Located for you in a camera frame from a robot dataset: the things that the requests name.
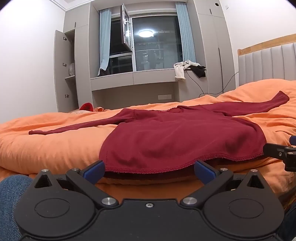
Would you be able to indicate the open window sash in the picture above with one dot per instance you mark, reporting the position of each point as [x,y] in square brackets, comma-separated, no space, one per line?
[126,27]

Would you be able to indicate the person's right leg in jeans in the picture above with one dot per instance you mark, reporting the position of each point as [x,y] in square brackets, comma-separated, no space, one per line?
[291,222]

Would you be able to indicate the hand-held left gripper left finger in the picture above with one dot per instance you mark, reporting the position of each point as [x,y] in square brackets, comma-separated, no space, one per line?
[93,172]

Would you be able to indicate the white wall socket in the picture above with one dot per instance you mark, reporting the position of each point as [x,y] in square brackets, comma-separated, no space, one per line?
[164,96]

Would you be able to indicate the white garment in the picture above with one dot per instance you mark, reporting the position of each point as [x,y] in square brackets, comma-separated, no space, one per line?
[180,70]

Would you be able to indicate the small orange cloth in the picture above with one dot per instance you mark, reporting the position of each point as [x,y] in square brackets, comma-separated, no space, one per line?
[100,109]

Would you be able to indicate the grey tall wardrobe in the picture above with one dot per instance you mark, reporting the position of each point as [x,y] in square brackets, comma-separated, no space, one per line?
[212,41]

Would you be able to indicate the dark cloth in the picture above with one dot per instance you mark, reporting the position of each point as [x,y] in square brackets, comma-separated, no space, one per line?
[103,72]

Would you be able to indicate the light blue curtain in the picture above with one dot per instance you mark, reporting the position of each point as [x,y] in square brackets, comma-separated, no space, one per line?
[104,41]
[186,34]

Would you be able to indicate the black garment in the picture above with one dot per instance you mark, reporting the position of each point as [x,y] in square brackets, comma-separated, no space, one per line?
[199,71]

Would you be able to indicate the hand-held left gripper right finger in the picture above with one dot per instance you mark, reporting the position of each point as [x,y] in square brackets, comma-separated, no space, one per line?
[203,172]

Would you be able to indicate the grey open cabinet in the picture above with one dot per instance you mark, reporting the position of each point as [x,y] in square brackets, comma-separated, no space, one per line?
[85,58]

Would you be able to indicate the grey padded headboard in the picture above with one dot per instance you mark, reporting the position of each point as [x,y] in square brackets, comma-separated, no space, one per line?
[266,64]

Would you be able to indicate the dark red sweater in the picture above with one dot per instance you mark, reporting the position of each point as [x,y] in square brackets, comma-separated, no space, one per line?
[173,139]

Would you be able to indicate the large window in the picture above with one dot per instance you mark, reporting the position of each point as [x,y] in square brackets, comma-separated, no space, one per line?
[157,46]

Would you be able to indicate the grey cabinet door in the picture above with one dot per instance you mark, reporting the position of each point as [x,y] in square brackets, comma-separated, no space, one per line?
[60,74]

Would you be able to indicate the orange duvet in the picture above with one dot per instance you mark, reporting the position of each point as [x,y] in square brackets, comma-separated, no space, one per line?
[57,148]

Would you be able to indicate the red cloth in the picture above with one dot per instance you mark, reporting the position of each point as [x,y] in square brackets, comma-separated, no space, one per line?
[86,107]

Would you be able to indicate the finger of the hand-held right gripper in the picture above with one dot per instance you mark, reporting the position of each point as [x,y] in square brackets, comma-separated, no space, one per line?
[293,140]
[275,151]

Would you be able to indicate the white plastic bag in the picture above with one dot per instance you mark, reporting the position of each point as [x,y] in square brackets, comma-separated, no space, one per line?
[72,69]

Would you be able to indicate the person's left leg in jeans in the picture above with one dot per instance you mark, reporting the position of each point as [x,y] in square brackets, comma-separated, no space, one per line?
[10,204]

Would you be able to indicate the person's leg in jeans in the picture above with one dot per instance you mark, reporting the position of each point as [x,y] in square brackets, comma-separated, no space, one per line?
[291,222]
[10,204]

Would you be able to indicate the grey window sill counter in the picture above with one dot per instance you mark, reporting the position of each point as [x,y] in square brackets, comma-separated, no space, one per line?
[138,77]

